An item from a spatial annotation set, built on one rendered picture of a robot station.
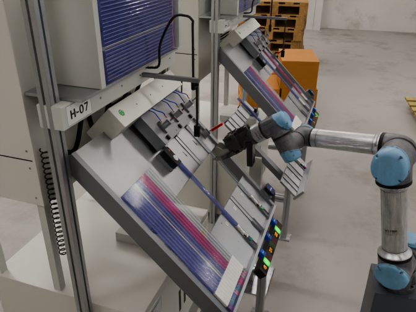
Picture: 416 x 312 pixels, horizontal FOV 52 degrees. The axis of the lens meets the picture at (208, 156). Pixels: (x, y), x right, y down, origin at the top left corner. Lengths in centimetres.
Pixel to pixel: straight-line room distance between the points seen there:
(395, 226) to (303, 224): 156
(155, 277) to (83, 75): 83
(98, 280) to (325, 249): 164
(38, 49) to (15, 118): 28
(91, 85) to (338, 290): 188
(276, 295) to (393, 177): 127
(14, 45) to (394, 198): 126
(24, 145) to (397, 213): 123
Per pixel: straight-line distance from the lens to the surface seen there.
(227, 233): 162
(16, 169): 150
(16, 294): 192
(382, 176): 151
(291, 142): 166
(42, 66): 121
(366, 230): 319
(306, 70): 445
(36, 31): 119
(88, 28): 128
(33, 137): 141
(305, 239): 299
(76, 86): 136
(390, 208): 158
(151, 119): 157
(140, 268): 178
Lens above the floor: 179
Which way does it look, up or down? 27 degrees down
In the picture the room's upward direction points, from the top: straight up
